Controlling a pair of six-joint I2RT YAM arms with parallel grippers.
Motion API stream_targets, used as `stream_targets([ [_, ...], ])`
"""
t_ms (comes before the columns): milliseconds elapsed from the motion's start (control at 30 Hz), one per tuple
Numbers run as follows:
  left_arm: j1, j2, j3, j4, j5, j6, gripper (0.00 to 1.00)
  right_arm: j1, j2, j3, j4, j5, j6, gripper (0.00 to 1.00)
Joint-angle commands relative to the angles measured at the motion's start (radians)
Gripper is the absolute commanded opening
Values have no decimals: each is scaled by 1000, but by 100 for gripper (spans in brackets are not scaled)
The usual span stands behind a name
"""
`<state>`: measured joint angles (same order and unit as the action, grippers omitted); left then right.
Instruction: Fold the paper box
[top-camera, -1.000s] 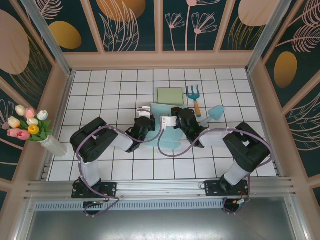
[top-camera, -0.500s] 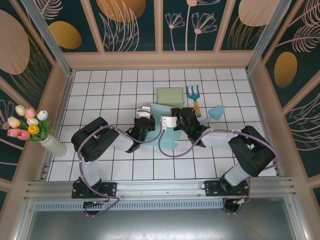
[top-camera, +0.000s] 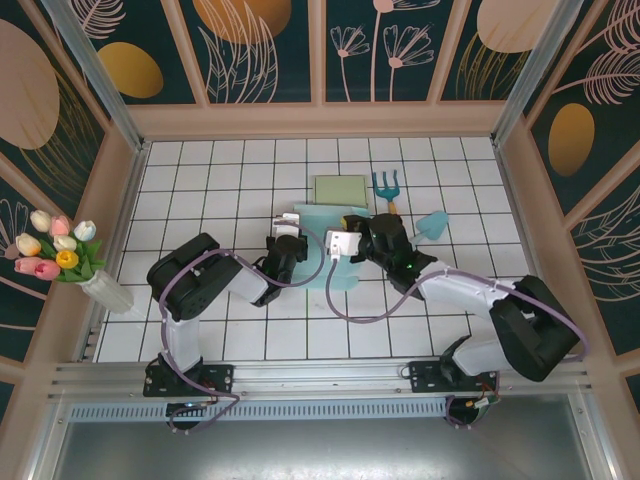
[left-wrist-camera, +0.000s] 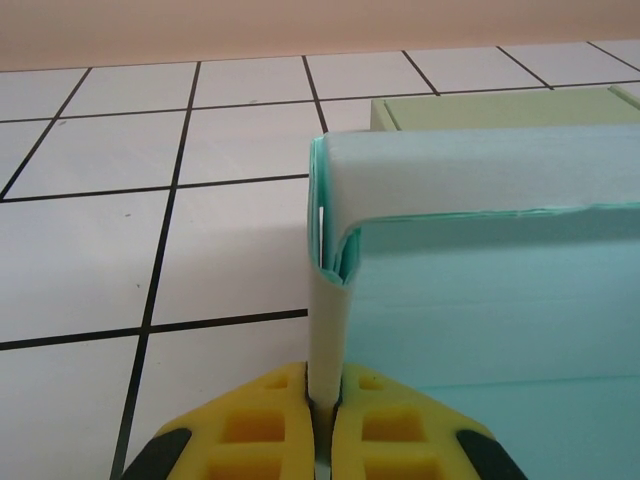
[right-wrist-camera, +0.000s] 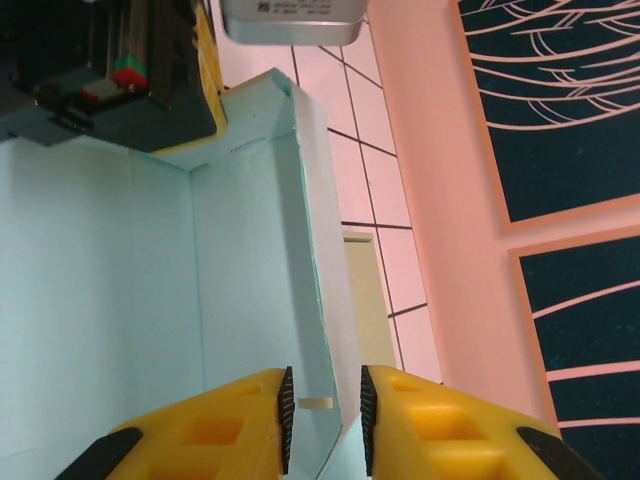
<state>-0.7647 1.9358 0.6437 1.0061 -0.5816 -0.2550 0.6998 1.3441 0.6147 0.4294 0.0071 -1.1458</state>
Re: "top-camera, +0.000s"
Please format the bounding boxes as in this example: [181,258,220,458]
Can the white ribbed vase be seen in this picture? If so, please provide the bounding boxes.
[82,271,135,315]

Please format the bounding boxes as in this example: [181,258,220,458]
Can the green paper box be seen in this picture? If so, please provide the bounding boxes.
[312,174,371,208]

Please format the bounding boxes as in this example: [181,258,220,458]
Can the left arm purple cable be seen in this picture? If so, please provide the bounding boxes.
[158,219,325,435]

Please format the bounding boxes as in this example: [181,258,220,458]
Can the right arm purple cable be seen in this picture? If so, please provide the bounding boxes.
[324,252,587,432]

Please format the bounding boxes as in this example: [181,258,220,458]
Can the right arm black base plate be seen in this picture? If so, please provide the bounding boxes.
[408,358,501,394]

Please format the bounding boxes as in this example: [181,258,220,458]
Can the grey metal sheet tray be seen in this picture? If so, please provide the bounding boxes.
[29,394,619,480]

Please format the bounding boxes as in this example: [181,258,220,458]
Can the aluminium corner post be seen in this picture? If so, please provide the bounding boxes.
[491,0,586,147]
[40,0,152,156]

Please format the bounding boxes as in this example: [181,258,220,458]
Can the teal toy garden fork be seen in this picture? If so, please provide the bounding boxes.
[372,169,402,216]

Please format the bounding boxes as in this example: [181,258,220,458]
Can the slotted grey cable duct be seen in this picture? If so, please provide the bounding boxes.
[67,399,451,422]

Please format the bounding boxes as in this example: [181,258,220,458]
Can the aluminium mounting rail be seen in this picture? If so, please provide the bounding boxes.
[47,353,594,404]

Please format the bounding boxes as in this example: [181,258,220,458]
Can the aluminium side strip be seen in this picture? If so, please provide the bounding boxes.
[492,142,561,354]
[74,142,151,362]

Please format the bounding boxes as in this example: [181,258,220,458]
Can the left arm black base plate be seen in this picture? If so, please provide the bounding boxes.
[143,363,236,399]

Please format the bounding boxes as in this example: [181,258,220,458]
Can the small coloured wire bundle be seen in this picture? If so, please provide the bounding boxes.
[197,379,224,405]
[464,379,502,417]

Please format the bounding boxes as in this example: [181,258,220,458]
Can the light blue paper box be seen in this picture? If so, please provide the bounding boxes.
[292,201,372,295]

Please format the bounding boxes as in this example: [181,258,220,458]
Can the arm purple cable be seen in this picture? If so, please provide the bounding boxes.
[324,252,587,432]
[158,219,325,435]

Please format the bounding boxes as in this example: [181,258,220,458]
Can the light blue toy shovel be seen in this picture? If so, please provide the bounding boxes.
[412,210,451,246]

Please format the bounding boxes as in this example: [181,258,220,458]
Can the artificial tulip bouquet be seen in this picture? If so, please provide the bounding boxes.
[13,209,107,284]

